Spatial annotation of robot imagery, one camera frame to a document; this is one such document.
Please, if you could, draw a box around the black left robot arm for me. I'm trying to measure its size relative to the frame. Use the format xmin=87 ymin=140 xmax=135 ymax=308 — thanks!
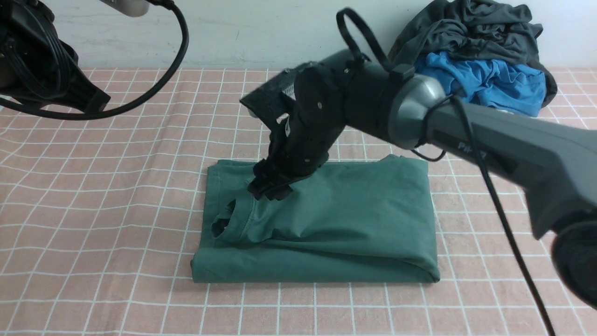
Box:
xmin=0 ymin=0 xmax=111 ymax=114

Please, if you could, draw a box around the blue crumpled shirt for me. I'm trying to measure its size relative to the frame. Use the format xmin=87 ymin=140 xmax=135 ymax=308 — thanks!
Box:
xmin=414 ymin=51 xmax=547 ymax=117

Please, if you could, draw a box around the black camera cable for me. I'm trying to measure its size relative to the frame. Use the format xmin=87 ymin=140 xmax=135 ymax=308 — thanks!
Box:
xmin=336 ymin=7 xmax=556 ymax=336
xmin=0 ymin=0 xmax=189 ymax=121

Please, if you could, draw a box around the pink grid-pattern tablecloth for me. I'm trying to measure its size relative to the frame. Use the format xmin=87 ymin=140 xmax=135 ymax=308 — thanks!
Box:
xmin=0 ymin=68 xmax=597 ymax=336

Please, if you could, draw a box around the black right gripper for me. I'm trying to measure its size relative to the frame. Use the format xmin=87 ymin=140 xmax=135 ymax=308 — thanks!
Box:
xmin=248 ymin=49 xmax=371 ymax=200

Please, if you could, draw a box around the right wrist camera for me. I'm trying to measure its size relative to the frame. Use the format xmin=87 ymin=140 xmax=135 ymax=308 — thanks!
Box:
xmin=239 ymin=62 xmax=315 ymax=131

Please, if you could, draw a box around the green long-sleeve shirt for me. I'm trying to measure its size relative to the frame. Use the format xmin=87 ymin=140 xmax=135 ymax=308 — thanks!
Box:
xmin=190 ymin=155 xmax=441 ymax=283

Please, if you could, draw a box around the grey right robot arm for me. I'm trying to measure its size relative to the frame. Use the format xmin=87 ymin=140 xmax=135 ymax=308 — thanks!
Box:
xmin=240 ymin=50 xmax=597 ymax=308

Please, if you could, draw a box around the black left camera cable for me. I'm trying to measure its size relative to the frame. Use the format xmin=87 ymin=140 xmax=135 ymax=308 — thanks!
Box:
xmin=0 ymin=0 xmax=189 ymax=121

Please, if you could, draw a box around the black right camera cable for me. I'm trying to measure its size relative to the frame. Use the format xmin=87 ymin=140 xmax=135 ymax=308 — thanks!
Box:
xmin=336 ymin=7 xmax=556 ymax=336

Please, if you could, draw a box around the dark grey crumpled garment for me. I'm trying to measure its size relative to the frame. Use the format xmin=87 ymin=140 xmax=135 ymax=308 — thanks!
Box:
xmin=388 ymin=0 xmax=558 ymax=107

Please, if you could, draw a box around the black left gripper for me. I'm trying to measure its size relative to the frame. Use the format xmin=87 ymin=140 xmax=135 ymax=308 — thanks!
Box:
xmin=0 ymin=0 xmax=111 ymax=113

